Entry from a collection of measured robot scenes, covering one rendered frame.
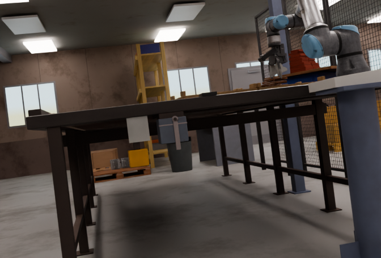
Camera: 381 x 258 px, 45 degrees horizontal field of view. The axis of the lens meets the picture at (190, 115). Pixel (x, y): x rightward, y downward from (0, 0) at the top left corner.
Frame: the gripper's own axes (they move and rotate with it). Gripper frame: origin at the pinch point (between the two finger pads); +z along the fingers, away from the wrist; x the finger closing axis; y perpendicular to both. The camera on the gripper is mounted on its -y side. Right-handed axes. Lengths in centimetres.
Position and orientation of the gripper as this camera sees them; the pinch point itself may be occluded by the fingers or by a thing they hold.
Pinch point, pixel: (275, 78)
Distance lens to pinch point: 267.9
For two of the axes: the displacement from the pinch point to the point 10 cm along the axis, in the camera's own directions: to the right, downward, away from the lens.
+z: 1.3, 9.9, -0.2
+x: -3.0, 0.6, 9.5
